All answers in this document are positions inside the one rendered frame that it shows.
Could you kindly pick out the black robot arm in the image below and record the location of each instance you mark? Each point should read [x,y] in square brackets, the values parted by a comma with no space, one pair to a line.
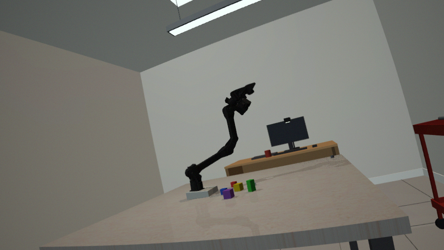
[228,111]

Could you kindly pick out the purple block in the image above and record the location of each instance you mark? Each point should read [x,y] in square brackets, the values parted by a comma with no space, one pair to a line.
[228,193]

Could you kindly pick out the yellow block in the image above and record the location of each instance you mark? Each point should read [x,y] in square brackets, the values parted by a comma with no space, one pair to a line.
[238,187]

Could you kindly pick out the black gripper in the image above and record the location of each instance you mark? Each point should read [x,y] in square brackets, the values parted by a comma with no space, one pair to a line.
[241,92]

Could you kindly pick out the green block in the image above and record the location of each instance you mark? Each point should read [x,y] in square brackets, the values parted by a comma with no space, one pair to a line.
[250,182]
[251,188]

